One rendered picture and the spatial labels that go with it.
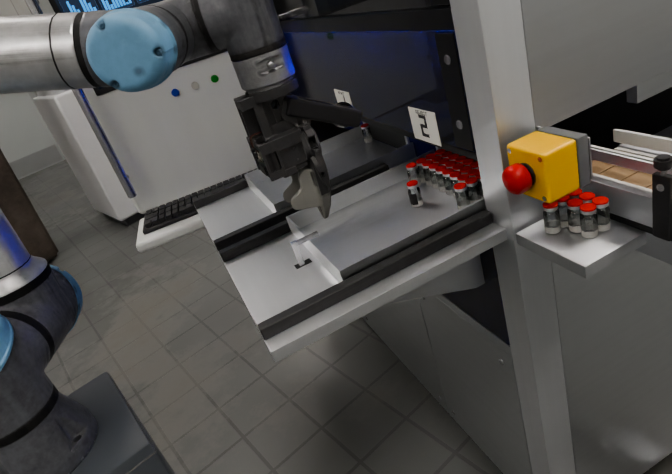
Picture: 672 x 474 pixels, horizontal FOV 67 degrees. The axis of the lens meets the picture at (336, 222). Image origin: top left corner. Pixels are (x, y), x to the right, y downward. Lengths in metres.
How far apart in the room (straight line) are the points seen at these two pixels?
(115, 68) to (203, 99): 1.06
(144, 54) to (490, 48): 0.42
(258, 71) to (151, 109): 0.95
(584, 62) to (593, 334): 0.50
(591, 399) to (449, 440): 0.61
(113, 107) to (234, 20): 0.98
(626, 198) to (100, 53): 0.66
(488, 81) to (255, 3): 0.31
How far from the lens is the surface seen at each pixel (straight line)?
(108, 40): 0.55
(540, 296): 0.92
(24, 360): 0.84
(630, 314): 1.13
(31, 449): 0.87
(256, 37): 0.67
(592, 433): 1.24
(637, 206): 0.79
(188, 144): 1.62
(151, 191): 1.66
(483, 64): 0.73
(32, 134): 7.90
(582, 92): 0.84
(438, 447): 1.67
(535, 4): 0.76
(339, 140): 1.36
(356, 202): 1.02
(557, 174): 0.71
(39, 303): 0.91
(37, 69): 0.60
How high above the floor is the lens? 1.31
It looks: 26 degrees down
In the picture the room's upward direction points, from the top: 18 degrees counter-clockwise
